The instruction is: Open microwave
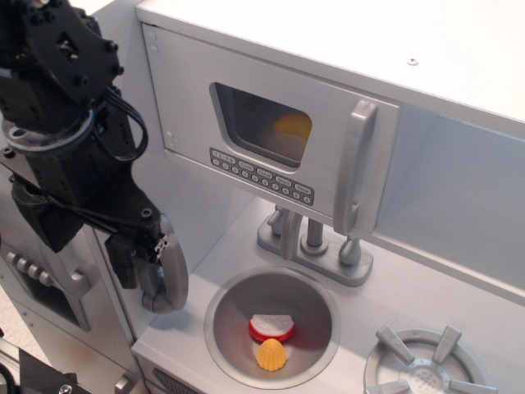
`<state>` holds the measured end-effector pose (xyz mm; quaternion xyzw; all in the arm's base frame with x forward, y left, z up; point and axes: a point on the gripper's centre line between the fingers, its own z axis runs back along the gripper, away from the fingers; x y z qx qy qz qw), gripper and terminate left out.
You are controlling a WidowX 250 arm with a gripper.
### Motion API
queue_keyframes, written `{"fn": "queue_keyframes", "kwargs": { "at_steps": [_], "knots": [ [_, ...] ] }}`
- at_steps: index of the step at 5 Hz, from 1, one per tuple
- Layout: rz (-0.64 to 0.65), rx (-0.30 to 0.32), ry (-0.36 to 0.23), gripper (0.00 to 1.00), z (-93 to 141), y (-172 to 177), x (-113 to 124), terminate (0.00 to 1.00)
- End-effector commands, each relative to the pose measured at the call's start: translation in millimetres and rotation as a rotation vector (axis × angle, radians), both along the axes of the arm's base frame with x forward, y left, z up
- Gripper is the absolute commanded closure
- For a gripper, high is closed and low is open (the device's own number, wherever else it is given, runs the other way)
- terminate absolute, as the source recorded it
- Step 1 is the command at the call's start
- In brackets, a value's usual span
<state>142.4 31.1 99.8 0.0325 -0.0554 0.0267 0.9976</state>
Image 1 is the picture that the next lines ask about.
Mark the yellow toy food in microwave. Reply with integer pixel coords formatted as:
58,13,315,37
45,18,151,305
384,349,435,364
273,113,313,140

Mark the round metal sink bowl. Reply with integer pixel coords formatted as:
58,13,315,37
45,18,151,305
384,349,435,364
204,267,341,390

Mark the silver toy faucet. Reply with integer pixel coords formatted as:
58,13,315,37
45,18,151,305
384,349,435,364
258,206,374,287

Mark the grey ice dispenser panel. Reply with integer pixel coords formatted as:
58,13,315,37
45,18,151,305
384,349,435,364
1,244,91,332

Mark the black cable loop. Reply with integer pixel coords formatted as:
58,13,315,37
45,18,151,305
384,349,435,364
94,84,149,162

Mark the silver lower drawer handle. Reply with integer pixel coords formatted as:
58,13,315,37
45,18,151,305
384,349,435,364
114,375,134,394

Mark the silver fridge door handle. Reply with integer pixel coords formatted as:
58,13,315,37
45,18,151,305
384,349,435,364
38,241,91,299

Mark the red white toy fruit slice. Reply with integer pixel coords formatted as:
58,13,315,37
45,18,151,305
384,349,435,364
249,314,296,342

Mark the silver microwave door handle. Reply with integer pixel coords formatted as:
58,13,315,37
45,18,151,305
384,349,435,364
333,100,377,236

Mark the white toy kitchen cabinet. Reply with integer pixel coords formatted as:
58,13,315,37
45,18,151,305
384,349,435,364
1,1,524,393

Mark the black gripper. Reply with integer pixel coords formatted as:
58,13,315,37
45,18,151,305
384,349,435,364
77,172,166,296

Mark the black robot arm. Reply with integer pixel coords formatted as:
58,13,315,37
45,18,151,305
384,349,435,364
1,1,167,289

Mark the yellow toy corn piece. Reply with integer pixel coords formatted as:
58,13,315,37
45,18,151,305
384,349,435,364
256,338,288,372

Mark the grey microwave door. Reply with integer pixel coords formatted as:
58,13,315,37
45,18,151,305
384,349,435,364
143,25,401,232

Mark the black metal base bracket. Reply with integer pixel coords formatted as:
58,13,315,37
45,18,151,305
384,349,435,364
1,331,83,394

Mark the silver toy stove burner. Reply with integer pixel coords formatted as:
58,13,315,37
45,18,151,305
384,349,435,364
363,325,498,393

